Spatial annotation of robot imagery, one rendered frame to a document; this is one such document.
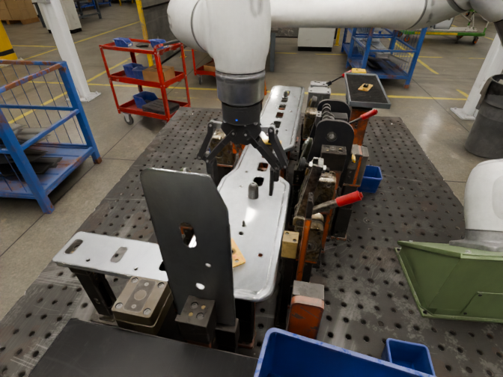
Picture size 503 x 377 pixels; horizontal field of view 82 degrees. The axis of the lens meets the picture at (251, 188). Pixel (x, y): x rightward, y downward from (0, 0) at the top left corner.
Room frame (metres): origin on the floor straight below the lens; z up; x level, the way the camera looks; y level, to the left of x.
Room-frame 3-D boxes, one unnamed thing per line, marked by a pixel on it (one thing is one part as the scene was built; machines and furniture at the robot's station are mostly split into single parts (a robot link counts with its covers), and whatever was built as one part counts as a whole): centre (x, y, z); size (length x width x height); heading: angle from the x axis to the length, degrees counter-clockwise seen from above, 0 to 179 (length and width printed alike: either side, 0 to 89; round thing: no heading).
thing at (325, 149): (0.74, -0.24, 0.91); 0.07 x 0.05 x 0.42; 78
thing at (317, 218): (0.52, -0.14, 0.88); 0.07 x 0.06 x 0.35; 78
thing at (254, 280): (1.03, -0.07, 1.00); 1.38 x 0.22 x 0.02; 168
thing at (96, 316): (0.48, 0.42, 0.84); 0.11 x 0.06 x 0.29; 78
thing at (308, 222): (0.42, -0.11, 0.95); 0.03 x 0.01 x 0.50; 168
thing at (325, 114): (0.87, -0.25, 0.94); 0.18 x 0.13 x 0.49; 168
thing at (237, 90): (0.55, 0.02, 1.36); 0.09 x 0.09 x 0.06
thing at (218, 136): (0.98, 0.11, 0.87); 0.12 x 0.09 x 0.35; 78
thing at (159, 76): (3.40, 1.14, 0.49); 0.81 x 0.47 x 0.97; 67
